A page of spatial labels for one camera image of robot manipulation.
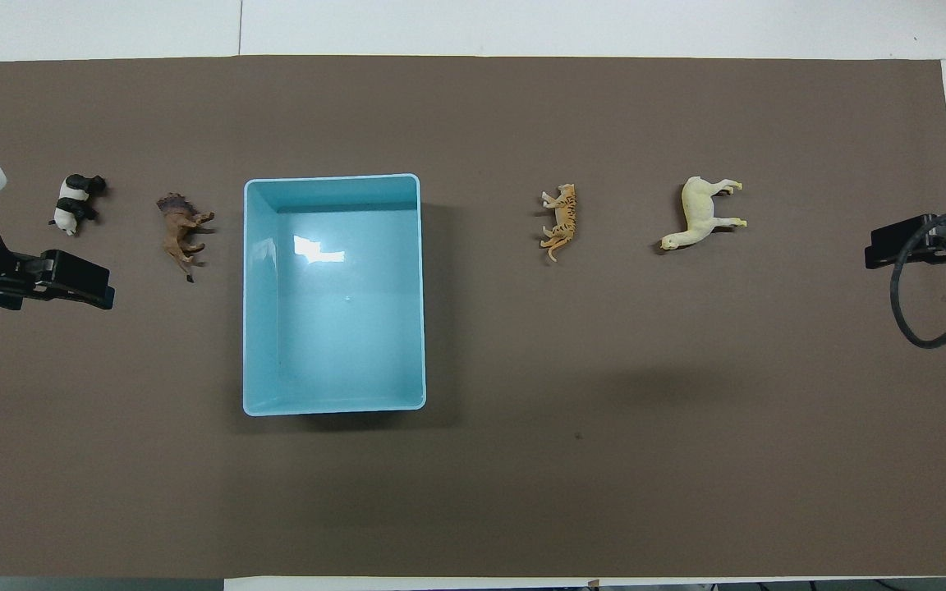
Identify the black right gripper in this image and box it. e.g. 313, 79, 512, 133
865, 208, 946, 274

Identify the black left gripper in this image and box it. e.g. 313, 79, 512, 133
0, 250, 116, 311

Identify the black and white panda toy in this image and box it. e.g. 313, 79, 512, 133
49, 173, 107, 236

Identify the brown lion toy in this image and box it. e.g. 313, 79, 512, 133
155, 193, 216, 284

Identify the cream horse toy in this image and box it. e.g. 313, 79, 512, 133
659, 176, 748, 252

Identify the orange striped tiger toy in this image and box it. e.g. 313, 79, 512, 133
540, 183, 578, 263

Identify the light blue storage box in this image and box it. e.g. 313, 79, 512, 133
242, 173, 427, 417

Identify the brown table mat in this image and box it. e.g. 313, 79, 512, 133
0, 55, 946, 579

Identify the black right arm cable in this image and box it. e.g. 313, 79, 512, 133
889, 190, 946, 350

